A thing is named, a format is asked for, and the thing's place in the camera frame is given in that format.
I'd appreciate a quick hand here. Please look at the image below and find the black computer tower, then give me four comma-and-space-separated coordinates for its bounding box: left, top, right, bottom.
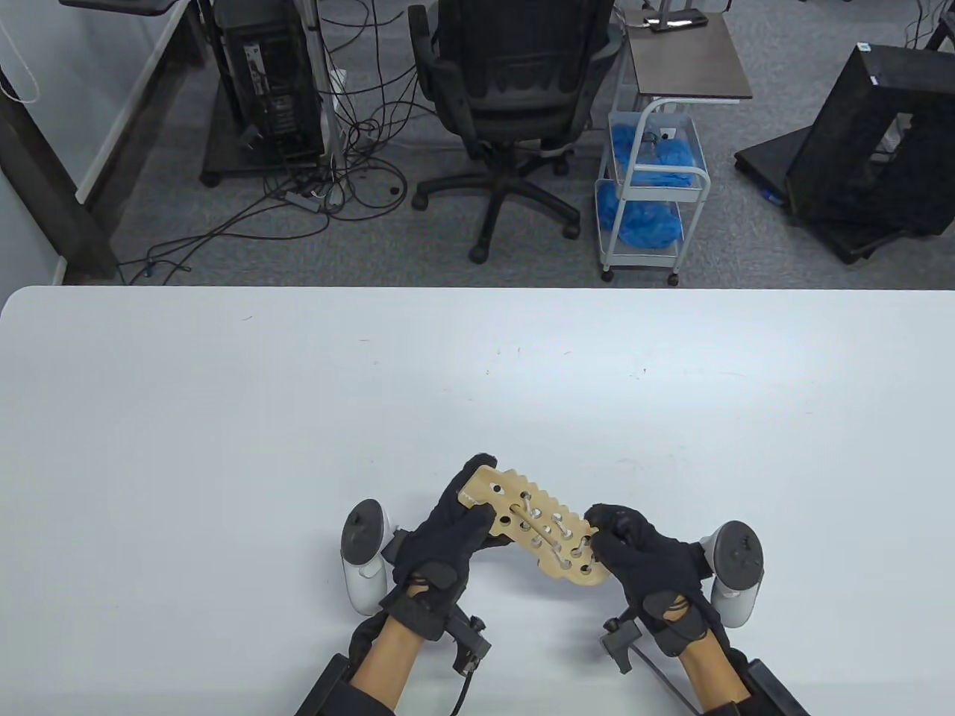
213, 0, 327, 165

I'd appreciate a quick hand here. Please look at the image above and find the dark desk frame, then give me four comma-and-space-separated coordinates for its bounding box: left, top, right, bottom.
0, 67, 124, 286

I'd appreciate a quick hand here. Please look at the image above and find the grey camera cable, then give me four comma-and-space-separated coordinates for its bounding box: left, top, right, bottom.
630, 645, 698, 716

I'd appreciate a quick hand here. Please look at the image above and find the black forearm sensor pack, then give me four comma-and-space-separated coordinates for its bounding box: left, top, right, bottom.
295, 634, 404, 716
694, 649, 810, 716

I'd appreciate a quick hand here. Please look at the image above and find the white rope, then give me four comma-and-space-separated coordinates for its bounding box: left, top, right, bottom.
501, 492, 598, 579

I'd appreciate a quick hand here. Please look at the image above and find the black office chair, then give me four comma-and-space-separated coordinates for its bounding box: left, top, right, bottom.
407, 0, 626, 263

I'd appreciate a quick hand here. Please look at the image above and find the wooden crocodile lacing toy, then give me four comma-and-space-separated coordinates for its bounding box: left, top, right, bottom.
457, 465, 613, 588

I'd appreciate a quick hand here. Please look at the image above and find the silver aluminium post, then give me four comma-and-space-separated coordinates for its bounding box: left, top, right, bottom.
302, 0, 348, 174

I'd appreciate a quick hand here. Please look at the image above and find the brown side table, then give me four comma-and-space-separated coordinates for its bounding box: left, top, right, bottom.
623, 11, 753, 105

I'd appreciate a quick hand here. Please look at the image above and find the black open frame box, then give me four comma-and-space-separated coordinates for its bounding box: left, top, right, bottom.
785, 43, 955, 238

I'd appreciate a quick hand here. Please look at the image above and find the grey and white controller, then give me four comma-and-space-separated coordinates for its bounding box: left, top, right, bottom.
341, 498, 407, 616
698, 520, 765, 629

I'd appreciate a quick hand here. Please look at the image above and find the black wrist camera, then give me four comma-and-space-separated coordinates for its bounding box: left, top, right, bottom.
601, 615, 644, 676
448, 608, 493, 676

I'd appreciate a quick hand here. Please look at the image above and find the person's right forearm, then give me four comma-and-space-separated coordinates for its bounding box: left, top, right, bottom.
675, 645, 747, 706

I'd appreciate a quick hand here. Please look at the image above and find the black monitor stand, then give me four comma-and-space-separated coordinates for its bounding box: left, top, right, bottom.
58, 0, 180, 16

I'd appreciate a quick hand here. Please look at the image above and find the person's left hand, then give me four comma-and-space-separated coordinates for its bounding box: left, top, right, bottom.
381, 453, 499, 642

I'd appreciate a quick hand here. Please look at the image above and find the white panel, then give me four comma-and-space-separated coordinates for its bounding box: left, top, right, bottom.
75, 0, 187, 202

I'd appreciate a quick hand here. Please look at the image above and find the white utility cart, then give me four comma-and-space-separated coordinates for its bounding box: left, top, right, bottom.
595, 95, 711, 288

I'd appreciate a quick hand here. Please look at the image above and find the person's right hand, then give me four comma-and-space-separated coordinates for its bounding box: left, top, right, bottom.
582, 503, 728, 657

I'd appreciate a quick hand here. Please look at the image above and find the person's left forearm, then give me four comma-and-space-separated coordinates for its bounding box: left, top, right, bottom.
351, 615, 422, 691

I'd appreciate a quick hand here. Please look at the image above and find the blue plastic bag pile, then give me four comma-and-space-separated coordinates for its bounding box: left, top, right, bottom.
597, 183, 683, 248
610, 123, 698, 187

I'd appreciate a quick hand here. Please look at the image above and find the tangle of black floor cables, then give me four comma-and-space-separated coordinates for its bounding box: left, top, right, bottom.
119, 0, 441, 286

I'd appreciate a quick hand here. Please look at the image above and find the black wheeled platform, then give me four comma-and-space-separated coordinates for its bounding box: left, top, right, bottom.
735, 125, 926, 264

